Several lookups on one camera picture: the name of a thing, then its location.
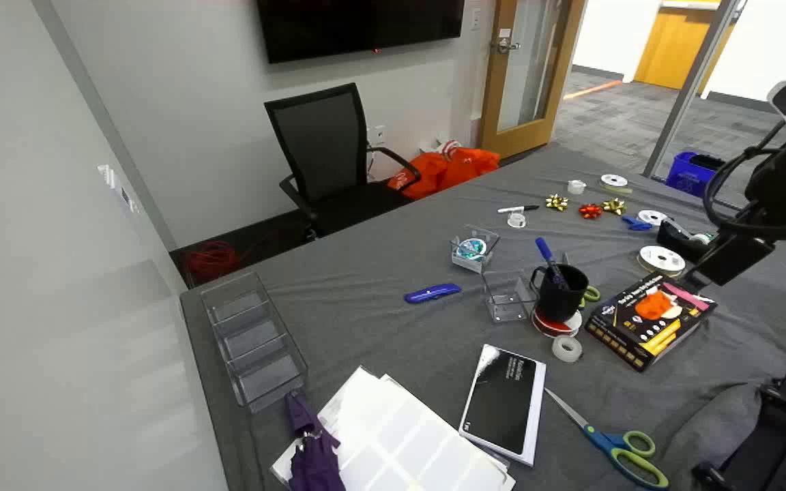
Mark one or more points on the black tape dispenser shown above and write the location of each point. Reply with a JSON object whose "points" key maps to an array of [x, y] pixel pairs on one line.
{"points": [[681, 239]]}

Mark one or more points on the white spool blue ribbon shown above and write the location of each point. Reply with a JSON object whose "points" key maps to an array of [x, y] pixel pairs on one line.
{"points": [[653, 217]]}

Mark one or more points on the blue plastic bin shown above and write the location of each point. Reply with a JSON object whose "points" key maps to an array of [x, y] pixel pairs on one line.
{"points": [[690, 172]]}

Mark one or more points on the black box orange print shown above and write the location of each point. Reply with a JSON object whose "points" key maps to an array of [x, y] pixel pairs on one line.
{"points": [[653, 319]]}

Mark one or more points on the gold gift bow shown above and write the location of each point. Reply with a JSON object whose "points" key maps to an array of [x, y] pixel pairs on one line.
{"points": [[555, 204], [611, 206]]}

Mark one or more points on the red gift bow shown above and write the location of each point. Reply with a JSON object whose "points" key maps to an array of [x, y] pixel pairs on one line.
{"points": [[589, 212]]}

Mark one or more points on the black mug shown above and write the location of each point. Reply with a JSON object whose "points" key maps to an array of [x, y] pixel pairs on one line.
{"points": [[559, 294]]}

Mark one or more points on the blue pen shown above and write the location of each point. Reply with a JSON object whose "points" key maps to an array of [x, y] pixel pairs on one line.
{"points": [[550, 264]]}

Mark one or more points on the red white tape roll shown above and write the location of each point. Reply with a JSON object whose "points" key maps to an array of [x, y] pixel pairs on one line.
{"points": [[556, 322]]}

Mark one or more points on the clear tape roll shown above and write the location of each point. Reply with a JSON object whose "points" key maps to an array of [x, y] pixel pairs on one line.
{"points": [[565, 349]]}

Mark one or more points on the small white round disc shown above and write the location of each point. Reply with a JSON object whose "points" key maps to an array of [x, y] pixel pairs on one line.
{"points": [[517, 220]]}

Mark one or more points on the yellow wooden door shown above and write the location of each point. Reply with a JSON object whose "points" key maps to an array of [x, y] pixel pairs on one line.
{"points": [[674, 45]]}

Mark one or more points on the black white marker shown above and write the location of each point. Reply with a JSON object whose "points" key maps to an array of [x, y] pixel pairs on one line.
{"points": [[517, 209]]}

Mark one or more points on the small clear acrylic box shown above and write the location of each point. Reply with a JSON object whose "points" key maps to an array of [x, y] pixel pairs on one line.
{"points": [[509, 302]]}

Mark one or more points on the wooden door with glass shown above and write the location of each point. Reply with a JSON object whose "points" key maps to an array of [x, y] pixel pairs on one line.
{"points": [[529, 73]]}

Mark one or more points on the orange bean bag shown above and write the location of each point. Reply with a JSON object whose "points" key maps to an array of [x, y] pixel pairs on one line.
{"points": [[443, 169]]}

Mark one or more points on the blue marker case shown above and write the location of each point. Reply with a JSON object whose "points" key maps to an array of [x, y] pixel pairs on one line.
{"points": [[432, 294]]}

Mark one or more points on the grey tablecloth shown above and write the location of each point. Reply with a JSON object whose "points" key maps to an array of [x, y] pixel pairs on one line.
{"points": [[393, 329]]}

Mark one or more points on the black mesh office chair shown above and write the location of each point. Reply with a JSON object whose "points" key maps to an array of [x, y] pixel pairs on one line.
{"points": [[329, 152]]}

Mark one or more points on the purple cloth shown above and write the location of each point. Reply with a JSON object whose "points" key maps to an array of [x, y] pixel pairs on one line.
{"points": [[311, 450]]}

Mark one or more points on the clear three-compartment organiser tray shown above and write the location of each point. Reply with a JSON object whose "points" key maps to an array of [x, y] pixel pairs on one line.
{"points": [[251, 344]]}

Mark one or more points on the black tablet with white frame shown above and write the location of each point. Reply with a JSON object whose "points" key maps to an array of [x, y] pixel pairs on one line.
{"points": [[505, 403]]}

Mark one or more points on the black wall monitor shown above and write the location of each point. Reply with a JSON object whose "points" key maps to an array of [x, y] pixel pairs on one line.
{"points": [[356, 22]]}

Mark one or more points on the white wall outlet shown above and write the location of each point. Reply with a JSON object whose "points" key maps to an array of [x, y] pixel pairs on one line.
{"points": [[110, 178]]}

